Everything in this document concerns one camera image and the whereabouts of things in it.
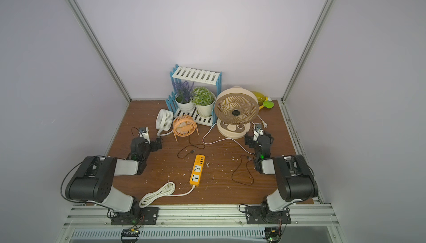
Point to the blue white plant shelf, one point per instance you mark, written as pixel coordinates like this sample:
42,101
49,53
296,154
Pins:
179,74

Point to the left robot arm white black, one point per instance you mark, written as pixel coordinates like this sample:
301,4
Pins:
92,181

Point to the lavender plant white pot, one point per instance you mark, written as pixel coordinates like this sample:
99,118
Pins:
183,96

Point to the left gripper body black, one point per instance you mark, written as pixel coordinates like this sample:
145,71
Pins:
154,143

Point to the small white fan at back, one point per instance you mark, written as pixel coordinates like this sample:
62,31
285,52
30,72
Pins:
164,122

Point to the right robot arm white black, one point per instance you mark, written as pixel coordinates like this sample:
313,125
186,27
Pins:
295,180

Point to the large beige desk fan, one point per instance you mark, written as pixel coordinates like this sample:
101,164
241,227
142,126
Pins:
235,109

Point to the yellow watering can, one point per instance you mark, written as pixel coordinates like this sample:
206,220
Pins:
261,98

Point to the green plant white pot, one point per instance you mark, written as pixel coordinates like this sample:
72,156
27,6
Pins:
204,100

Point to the small orange desk fan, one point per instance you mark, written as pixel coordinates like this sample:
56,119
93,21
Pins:
184,126

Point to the orange power strip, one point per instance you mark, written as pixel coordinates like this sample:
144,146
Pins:
197,170

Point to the aluminium front rail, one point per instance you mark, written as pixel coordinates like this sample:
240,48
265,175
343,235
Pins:
316,223

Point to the black usb cable orange fan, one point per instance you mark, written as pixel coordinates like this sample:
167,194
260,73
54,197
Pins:
190,149

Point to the green yellow toy shovel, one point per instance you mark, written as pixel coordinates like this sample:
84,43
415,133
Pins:
267,105

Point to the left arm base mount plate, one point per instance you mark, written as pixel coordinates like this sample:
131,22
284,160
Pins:
136,216

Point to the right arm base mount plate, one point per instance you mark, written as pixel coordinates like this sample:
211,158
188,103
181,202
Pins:
260,215

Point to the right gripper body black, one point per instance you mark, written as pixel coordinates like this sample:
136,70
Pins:
258,140

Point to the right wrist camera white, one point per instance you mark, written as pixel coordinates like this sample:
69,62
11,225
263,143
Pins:
258,131

